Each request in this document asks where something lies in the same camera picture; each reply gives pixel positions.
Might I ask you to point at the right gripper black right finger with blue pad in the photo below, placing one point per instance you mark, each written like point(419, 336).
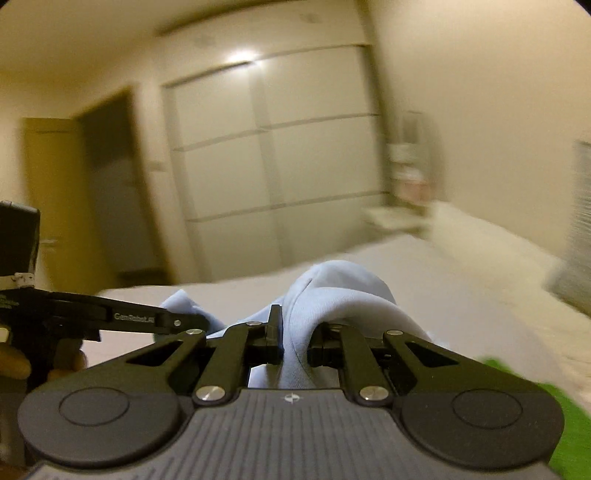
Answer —
point(343, 348)

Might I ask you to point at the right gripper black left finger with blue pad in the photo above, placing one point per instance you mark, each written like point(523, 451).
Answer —
point(241, 348)

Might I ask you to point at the light blue sweatshirt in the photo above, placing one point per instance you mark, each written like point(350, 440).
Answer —
point(336, 291)

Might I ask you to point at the person's left hand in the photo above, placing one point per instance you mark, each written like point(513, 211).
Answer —
point(68, 358)

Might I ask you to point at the wooden door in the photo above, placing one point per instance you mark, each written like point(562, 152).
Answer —
point(85, 175)

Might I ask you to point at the white bedside table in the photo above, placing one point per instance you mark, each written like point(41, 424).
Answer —
point(385, 221)

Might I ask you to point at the pink box on nightstand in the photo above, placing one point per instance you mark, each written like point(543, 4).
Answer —
point(413, 186)

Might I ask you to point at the white sliding wardrobe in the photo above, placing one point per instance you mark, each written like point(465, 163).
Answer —
point(277, 159)

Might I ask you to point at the long white bolster pillow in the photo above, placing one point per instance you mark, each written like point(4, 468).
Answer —
point(517, 271)

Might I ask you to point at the oval standing mirror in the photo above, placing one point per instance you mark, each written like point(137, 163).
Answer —
point(417, 149)

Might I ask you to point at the grey checked cushion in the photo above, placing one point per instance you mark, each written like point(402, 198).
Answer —
point(571, 281)

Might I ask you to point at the green knitted sweater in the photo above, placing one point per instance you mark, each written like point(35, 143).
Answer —
point(468, 421)

